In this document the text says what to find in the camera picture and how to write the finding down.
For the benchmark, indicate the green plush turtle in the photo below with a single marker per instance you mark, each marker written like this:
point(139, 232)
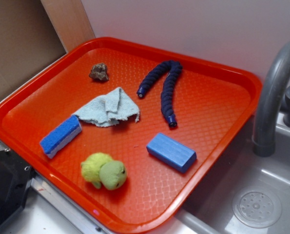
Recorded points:
point(100, 169)

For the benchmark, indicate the blue white sponge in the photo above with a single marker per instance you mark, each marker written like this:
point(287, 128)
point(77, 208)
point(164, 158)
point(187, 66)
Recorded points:
point(61, 136)

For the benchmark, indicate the grey toy faucet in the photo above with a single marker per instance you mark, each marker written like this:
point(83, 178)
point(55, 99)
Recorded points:
point(272, 98)

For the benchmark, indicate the grey toy sink basin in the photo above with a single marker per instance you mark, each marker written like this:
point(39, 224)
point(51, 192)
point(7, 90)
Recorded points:
point(243, 193)

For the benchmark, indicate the brown cardboard panel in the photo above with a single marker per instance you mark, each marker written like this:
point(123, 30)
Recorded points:
point(35, 33)

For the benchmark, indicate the orange plastic tray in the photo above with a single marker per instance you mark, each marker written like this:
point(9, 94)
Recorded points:
point(211, 103)

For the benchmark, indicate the brown rock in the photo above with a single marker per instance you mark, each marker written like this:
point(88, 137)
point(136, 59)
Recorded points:
point(99, 72)

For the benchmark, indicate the blue wooden block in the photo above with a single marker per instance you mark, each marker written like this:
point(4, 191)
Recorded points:
point(172, 152)

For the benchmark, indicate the light blue cloth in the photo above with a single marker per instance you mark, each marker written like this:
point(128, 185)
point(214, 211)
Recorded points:
point(109, 109)

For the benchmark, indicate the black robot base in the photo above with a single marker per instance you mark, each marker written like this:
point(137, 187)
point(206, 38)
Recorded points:
point(15, 180)

